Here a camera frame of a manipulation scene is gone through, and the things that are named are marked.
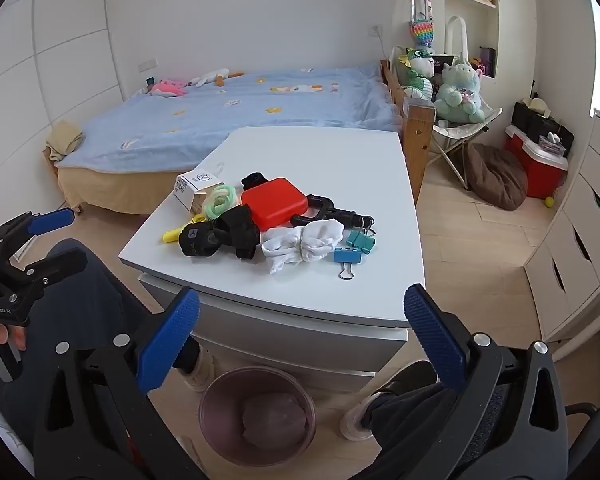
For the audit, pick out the black fabric wrist wrap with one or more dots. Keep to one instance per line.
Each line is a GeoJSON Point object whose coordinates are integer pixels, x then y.
{"type": "Point", "coordinates": [200, 240]}

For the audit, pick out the brown bean bag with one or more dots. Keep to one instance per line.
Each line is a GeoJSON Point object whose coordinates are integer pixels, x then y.
{"type": "Point", "coordinates": [497, 177]}

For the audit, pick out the rainbow pop bag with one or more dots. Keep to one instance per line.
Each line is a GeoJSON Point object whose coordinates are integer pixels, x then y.
{"type": "Point", "coordinates": [422, 34]}

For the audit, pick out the black office chair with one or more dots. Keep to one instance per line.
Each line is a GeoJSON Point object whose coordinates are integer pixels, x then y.
{"type": "Point", "coordinates": [597, 440]}

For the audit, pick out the pink plush toy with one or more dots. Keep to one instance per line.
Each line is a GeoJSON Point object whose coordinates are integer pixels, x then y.
{"type": "Point", "coordinates": [167, 88]}

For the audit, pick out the beige folded cloth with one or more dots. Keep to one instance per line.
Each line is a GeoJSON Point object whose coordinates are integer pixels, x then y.
{"type": "Point", "coordinates": [65, 140]}

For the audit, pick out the white cardboard box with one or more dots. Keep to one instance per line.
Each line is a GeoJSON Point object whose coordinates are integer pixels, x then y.
{"type": "Point", "coordinates": [187, 190]}

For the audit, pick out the black box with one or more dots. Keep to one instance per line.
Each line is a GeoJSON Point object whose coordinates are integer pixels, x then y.
{"type": "Point", "coordinates": [442, 65]}

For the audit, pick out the bed with blue cover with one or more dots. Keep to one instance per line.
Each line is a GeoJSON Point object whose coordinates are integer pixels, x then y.
{"type": "Point", "coordinates": [230, 110]}

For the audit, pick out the dark purple box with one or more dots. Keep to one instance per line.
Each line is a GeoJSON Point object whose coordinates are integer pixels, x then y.
{"type": "Point", "coordinates": [489, 60]}

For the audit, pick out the white sock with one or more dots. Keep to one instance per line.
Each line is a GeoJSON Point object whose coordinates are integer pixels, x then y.
{"type": "Point", "coordinates": [325, 240]}
{"type": "Point", "coordinates": [280, 252]}

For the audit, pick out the white folding chair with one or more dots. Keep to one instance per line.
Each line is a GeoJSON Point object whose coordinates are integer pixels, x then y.
{"type": "Point", "coordinates": [460, 132]}

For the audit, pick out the teal unicorn plush toy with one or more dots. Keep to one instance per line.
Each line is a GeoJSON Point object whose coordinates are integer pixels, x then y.
{"type": "Point", "coordinates": [457, 95]}

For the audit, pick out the black bag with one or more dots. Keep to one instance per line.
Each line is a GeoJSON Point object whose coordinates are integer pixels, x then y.
{"type": "Point", "coordinates": [530, 120]}

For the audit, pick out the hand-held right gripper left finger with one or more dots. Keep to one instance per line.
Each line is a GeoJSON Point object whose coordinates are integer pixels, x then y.
{"type": "Point", "coordinates": [172, 335]}

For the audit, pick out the red plastic case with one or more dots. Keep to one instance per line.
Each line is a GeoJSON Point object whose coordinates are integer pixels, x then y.
{"type": "Point", "coordinates": [275, 202]}

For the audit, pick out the white wall shelf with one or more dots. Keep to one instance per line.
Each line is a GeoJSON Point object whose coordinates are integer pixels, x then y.
{"type": "Point", "coordinates": [500, 20]}

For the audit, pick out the green dragon plush toy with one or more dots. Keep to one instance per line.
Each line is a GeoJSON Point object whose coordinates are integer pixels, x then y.
{"type": "Point", "coordinates": [417, 72]}

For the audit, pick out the blue binder clip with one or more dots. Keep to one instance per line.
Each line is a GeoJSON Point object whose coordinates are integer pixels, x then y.
{"type": "Point", "coordinates": [347, 256]}

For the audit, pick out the tan bed skirt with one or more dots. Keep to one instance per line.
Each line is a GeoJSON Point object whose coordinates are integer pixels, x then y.
{"type": "Point", "coordinates": [110, 190]}

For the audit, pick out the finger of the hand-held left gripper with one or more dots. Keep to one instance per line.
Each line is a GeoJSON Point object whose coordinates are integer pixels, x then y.
{"type": "Point", "coordinates": [55, 266]}
{"type": "Point", "coordinates": [50, 221]}

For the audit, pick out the wooden bed frame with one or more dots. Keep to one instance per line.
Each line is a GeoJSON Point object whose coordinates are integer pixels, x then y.
{"type": "Point", "coordinates": [417, 140]}

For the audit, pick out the person's right leg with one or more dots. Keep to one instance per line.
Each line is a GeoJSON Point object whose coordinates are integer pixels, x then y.
{"type": "Point", "coordinates": [405, 410]}

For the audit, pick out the red cooler box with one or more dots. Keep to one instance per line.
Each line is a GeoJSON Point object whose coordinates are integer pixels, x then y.
{"type": "Point", "coordinates": [542, 175]}

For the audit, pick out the beige soft item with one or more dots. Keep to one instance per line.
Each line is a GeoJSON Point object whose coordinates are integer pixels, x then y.
{"type": "Point", "coordinates": [539, 104]}

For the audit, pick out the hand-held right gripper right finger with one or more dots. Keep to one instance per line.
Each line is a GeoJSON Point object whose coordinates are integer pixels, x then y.
{"type": "Point", "coordinates": [435, 335]}

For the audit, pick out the white drawer unit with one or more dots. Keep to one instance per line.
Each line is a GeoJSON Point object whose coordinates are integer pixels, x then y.
{"type": "Point", "coordinates": [575, 240]}

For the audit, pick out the person's right white shoe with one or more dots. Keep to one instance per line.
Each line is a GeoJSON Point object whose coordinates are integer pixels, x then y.
{"type": "Point", "coordinates": [355, 422]}

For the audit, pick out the person's leg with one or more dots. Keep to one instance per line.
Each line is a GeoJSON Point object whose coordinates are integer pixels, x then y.
{"type": "Point", "coordinates": [80, 310]}
{"type": "Point", "coordinates": [405, 410]}

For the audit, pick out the small white toy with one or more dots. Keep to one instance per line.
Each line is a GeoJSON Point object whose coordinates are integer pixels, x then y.
{"type": "Point", "coordinates": [550, 138]}

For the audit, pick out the mauve plastic trash bin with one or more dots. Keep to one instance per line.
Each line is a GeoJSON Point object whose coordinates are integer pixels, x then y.
{"type": "Point", "coordinates": [220, 440]}

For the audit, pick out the person's left leg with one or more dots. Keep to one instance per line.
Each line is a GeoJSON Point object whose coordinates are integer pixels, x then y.
{"type": "Point", "coordinates": [80, 310]}

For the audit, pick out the person's left white shoe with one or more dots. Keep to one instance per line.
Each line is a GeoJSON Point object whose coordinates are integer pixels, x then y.
{"type": "Point", "coordinates": [202, 372]}

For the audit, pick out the black U-shaped tool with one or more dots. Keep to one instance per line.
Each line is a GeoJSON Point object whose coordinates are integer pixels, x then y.
{"type": "Point", "coordinates": [325, 212]}

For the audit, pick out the teal binder clip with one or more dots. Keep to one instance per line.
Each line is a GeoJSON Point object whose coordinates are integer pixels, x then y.
{"type": "Point", "coordinates": [355, 239]}
{"type": "Point", "coordinates": [369, 244]}

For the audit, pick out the small toy figures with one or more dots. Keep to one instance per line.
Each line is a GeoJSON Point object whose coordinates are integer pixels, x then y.
{"type": "Point", "coordinates": [477, 64]}

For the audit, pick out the white wall socket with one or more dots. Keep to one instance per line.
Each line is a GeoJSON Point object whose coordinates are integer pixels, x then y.
{"type": "Point", "coordinates": [376, 30]}

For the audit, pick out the person's white shoe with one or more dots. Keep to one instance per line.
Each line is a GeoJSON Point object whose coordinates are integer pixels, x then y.
{"type": "Point", "coordinates": [202, 372]}
{"type": "Point", "coordinates": [355, 422]}

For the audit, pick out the yellow plastic item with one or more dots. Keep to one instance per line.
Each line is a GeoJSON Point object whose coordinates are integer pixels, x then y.
{"type": "Point", "coordinates": [172, 234]}

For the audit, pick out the white goose plush toy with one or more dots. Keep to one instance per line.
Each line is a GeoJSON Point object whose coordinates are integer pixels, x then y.
{"type": "Point", "coordinates": [210, 77]}

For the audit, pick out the white drawer cabinet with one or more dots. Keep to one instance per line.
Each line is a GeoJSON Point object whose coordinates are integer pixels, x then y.
{"type": "Point", "coordinates": [290, 300]}

